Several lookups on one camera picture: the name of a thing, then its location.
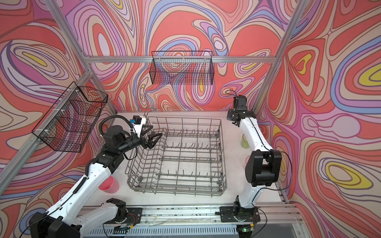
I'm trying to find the black wire basket back wall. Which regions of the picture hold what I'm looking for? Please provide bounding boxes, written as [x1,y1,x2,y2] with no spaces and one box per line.
[149,50,214,86]

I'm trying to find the black wire basket wall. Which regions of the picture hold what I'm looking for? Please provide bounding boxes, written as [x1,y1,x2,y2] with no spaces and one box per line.
[32,82,108,153]
[149,50,214,86]

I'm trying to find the pink plastic cup left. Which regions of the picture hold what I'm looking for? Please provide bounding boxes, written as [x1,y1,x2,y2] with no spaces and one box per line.
[98,176,120,194]

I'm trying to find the grey wire dish rack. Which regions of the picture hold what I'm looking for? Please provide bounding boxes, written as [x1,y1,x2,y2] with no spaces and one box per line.
[125,115,227,197]

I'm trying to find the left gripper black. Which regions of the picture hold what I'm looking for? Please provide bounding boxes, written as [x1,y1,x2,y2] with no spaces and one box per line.
[115,125,162,156]

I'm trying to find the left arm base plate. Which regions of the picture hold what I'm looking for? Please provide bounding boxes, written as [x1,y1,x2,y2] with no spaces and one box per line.
[105,207,143,226]

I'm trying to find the clear pink glass cup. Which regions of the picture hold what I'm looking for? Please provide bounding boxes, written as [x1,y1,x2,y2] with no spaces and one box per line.
[243,156,250,169]

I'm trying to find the aluminium frame rails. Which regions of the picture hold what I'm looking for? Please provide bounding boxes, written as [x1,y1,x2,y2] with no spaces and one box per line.
[0,0,313,238]

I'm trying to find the black wire basket left wall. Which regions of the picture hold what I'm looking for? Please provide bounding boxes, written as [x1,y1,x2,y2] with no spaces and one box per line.
[32,82,108,153]

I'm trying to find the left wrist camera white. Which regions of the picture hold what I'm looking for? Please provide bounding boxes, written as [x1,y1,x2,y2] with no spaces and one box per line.
[130,115,147,136]

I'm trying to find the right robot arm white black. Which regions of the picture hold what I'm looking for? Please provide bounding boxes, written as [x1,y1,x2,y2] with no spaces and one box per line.
[227,95,282,209]

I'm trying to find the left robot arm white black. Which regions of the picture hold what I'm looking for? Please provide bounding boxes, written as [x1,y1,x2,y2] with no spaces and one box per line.
[29,124,163,238]

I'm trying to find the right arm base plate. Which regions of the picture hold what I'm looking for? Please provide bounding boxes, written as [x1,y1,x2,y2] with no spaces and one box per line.
[215,206,261,224]

